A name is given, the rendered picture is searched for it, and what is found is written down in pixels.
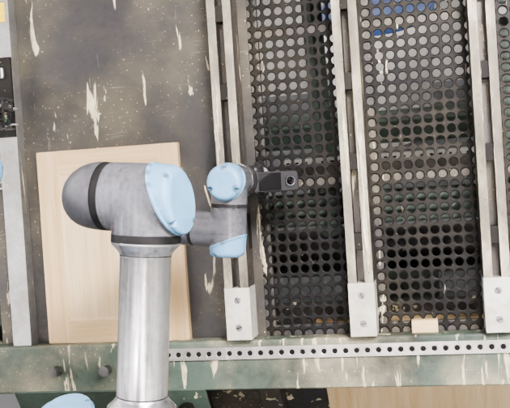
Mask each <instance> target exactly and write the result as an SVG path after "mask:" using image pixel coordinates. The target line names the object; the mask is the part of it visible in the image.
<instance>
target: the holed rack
mask: <svg viewBox="0 0 510 408"><path fill-rule="evenodd" d="M491 353H510V339H499V340H469V341H440V342H382V343H353V344H323V345H294V346H236V347H207V348H177V349H169V360H168V361H196V360H229V359H294V358H327V357H360V356H393V355H458V354H491Z"/></svg>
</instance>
